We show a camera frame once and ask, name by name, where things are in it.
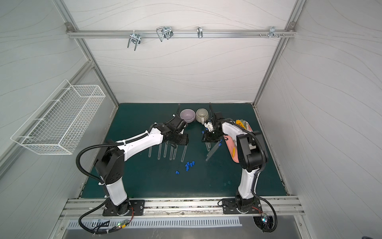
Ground metal clamp one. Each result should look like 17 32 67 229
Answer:
127 32 141 51

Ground green table mat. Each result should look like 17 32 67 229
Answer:
80 103 287 198

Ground test tube nine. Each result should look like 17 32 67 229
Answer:
208 140 222 158

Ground aluminium cross bar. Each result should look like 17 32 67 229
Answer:
67 29 297 39

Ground metal clamp four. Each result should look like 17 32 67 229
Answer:
259 27 285 38

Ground metal clamp two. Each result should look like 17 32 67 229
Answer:
156 26 174 42

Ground test tube two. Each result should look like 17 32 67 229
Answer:
157 143 162 160

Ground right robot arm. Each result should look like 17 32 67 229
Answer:
202 114 268 213

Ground test tube ten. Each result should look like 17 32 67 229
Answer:
206 142 221 161

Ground test tube three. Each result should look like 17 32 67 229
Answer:
163 142 168 158

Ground white wire basket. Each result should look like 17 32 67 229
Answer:
11 80 105 155

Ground purple bowl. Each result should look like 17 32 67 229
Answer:
180 109 196 123

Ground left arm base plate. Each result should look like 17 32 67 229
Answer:
102 199 146 217

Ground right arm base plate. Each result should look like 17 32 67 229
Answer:
217 198 263 215

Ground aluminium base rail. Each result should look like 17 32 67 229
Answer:
59 196 305 219

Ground metal clamp three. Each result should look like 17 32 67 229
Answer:
197 26 203 39

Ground pink tray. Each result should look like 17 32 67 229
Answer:
222 122 246 163

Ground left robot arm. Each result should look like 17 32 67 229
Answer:
76 115 189 216

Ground yellow tongs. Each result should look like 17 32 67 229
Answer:
235 119 246 129

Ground test tube six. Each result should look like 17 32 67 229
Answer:
181 145 188 162

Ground grey ribbed mug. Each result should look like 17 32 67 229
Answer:
196 108 209 124

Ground test tube five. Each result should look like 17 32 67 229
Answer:
172 146 178 160

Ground test tube four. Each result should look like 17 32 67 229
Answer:
169 146 174 161

